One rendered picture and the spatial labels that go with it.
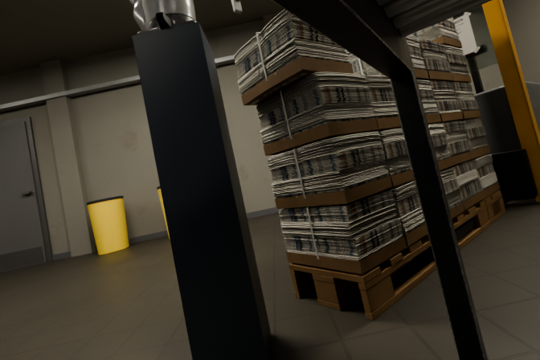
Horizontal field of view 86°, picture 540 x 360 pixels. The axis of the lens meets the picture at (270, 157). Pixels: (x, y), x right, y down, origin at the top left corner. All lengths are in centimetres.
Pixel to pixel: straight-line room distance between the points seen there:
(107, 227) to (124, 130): 145
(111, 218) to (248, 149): 203
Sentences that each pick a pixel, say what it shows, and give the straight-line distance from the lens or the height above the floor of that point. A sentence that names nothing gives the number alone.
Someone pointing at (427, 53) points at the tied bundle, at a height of 98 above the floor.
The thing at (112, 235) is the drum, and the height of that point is 21.
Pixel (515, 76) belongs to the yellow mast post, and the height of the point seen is 81.
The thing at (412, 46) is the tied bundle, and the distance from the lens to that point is 173.
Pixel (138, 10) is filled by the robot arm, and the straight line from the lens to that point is 130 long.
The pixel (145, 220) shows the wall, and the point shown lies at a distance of 474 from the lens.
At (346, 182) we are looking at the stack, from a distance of 101.
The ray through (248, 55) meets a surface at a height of 101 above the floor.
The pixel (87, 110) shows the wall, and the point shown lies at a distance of 524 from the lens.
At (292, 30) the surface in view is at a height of 97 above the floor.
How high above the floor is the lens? 51
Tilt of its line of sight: 4 degrees up
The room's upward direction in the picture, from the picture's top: 12 degrees counter-clockwise
